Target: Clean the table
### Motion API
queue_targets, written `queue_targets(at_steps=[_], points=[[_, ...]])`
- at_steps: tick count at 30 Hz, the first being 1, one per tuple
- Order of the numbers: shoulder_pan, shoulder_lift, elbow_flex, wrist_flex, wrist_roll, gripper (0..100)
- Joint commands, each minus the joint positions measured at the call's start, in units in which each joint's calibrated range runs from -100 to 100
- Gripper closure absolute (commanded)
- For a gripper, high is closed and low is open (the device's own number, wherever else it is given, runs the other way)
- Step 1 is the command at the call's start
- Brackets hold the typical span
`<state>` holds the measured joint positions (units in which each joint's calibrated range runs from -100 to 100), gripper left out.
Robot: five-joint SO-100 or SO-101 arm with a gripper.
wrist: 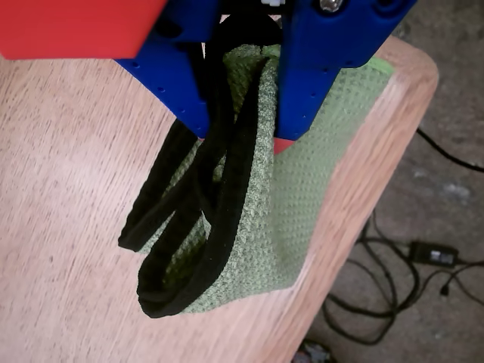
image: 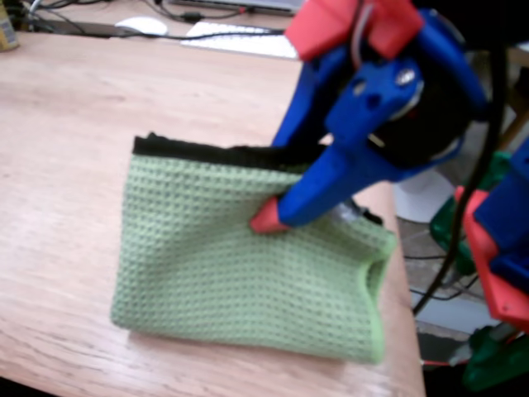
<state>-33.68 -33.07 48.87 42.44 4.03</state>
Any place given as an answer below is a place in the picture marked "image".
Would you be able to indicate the white keyboard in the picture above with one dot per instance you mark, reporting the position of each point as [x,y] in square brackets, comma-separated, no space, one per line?
[244,39]

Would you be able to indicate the red camera mount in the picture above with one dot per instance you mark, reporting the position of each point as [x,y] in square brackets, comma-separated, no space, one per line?
[326,25]

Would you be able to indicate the yellow can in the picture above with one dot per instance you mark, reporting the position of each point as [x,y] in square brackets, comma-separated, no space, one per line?
[7,29]

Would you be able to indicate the white computer mouse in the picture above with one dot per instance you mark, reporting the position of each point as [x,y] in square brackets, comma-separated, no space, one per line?
[142,25]

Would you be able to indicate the green table clamp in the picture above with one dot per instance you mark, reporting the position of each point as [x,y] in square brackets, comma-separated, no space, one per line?
[496,364]
[446,231]

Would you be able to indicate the white round object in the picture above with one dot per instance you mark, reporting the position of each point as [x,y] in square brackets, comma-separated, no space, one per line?
[421,198]

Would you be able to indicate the green waffle cloth black trim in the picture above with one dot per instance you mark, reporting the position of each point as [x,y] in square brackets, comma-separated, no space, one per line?
[248,273]

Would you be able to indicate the blue and red robot arm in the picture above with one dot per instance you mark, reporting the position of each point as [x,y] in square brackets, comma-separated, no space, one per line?
[504,248]

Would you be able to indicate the blue gripper black motor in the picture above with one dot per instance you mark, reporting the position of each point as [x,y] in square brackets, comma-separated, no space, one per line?
[320,182]

